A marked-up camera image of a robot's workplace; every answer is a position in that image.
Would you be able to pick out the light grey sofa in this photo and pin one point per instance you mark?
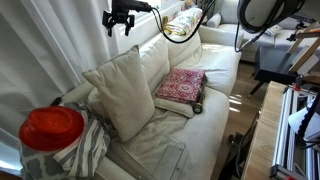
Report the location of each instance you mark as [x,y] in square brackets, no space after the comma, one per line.
[283,41]

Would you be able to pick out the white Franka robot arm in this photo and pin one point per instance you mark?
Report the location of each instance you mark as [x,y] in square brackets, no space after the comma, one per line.
[256,13]

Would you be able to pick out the puffy cream sofa back cushion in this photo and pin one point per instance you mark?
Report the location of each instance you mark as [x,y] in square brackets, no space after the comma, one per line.
[183,50]

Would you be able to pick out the black coffee table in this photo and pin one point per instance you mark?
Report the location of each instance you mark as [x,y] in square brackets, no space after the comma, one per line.
[273,63]

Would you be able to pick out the clear acrylic stand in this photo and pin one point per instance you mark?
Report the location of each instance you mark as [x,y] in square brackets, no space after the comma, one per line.
[170,160]

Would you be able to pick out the light wooden table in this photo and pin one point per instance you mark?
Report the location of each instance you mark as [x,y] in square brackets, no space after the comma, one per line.
[263,133]

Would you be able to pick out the colourful floral blanket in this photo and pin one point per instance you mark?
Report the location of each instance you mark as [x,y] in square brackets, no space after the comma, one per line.
[183,21]

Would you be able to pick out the flat cream cushion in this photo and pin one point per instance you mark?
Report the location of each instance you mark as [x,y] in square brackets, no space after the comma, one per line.
[173,108]

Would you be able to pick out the small white pillow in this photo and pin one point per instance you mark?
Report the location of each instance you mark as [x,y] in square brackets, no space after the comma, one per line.
[123,96]

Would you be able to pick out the grey white patterned cloth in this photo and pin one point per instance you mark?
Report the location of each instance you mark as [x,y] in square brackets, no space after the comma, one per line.
[83,150]

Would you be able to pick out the wooden easel frame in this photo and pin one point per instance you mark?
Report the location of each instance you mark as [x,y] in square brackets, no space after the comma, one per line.
[305,55]

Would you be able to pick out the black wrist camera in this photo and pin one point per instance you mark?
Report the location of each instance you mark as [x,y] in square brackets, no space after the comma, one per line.
[141,6]

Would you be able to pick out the red black clamp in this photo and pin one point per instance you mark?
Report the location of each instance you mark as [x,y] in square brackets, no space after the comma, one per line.
[297,85]

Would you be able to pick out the aluminium frame rails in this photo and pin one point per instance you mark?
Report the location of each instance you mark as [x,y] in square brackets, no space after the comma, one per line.
[283,133]

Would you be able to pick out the red patterned fringed blanket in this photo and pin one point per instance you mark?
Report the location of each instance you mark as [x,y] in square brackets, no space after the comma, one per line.
[181,85]

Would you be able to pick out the white framed window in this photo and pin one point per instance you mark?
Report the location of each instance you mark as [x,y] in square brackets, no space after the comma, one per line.
[143,30]

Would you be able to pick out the black floor stand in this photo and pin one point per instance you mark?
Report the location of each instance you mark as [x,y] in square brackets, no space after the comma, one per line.
[236,146]

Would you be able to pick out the cream fabric sofa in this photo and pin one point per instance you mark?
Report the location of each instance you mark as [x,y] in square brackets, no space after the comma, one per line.
[206,133]

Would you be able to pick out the wide cream sofa back cushion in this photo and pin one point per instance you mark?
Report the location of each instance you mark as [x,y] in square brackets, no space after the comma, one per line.
[156,63]

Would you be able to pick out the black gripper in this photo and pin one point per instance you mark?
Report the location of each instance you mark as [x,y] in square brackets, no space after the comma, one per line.
[122,16]

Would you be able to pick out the red hat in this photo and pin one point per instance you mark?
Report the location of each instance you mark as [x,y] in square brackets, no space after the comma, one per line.
[50,128]

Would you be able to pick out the white curtain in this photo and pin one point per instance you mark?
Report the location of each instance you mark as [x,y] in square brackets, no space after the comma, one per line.
[43,50]

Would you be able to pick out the yellow and black flashlight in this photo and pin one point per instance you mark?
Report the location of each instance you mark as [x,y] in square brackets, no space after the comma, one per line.
[197,107]

